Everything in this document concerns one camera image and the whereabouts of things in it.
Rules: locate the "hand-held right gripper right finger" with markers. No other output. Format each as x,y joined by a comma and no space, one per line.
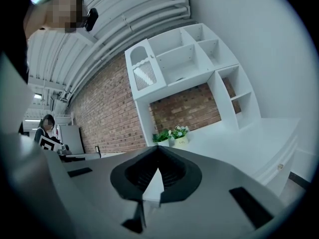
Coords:
211,183

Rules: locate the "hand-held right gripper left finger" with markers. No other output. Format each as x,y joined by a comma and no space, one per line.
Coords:
99,195

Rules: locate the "white side desk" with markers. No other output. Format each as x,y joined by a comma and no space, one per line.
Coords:
107,155

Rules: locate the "white desk with hutch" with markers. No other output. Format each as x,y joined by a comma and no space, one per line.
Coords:
224,138

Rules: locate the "white flower plant cream pot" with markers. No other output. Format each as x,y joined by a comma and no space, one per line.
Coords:
180,134

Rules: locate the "white tall cabinet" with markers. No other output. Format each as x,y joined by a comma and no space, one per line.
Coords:
72,138

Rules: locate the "green leafy plant white pot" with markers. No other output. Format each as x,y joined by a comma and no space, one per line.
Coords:
162,136

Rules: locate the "white ribbed glass cabinet door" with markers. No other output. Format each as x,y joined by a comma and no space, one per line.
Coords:
144,68

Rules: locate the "person's black clothing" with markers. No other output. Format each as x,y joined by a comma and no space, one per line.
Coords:
22,58

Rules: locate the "person's head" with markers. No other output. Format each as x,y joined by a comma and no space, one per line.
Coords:
40,21

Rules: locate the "black wall outlet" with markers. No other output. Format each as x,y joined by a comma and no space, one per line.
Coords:
96,149

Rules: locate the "black head camera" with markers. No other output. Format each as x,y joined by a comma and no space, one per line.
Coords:
91,19

